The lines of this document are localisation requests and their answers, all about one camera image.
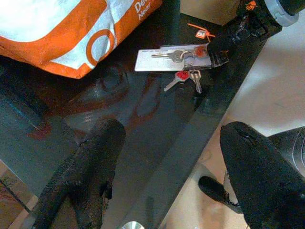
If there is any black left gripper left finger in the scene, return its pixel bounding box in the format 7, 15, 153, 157
32, 118, 126, 229

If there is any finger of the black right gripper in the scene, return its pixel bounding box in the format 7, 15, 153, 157
207, 25, 241, 54
209, 49, 230, 69

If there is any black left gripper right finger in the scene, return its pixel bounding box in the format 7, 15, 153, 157
220, 121, 305, 229

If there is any orange zip tie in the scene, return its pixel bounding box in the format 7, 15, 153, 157
187, 22, 216, 39

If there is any round metal table fitting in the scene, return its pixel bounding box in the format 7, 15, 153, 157
123, 221, 144, 229

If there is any orange and white bag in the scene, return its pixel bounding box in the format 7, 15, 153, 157
0, 0, 163, 79

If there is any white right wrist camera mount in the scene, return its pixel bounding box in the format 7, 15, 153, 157
263, 0, 300, 28

